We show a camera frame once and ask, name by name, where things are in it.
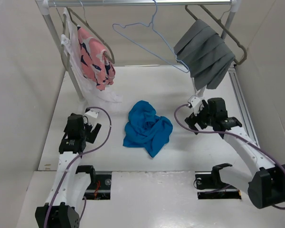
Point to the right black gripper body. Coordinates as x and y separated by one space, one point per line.
203 117

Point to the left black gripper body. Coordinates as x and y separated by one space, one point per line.
86 127

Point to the blue t shirt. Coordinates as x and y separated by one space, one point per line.
145 129

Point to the light blue wire hanger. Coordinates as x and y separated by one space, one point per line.
145 35

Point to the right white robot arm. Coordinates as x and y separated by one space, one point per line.
265 185

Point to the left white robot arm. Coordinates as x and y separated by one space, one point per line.
71 179

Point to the grey hanger with pink garment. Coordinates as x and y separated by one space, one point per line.
108 53

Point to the pink patterned garment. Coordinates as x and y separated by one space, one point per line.
95 65

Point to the grey garment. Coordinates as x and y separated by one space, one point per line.
206 55

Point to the white garment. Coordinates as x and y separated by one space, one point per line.
87 87

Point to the metal clothes rack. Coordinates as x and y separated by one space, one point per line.
44 6

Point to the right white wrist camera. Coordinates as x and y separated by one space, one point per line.
194 102

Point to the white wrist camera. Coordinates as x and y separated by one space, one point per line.
91 116
194 102

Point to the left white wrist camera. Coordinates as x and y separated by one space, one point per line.
91 116

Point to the aluminium rail right side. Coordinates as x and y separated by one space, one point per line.
243 109

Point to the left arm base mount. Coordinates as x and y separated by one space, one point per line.
100 187

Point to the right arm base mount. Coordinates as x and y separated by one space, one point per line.
207 189

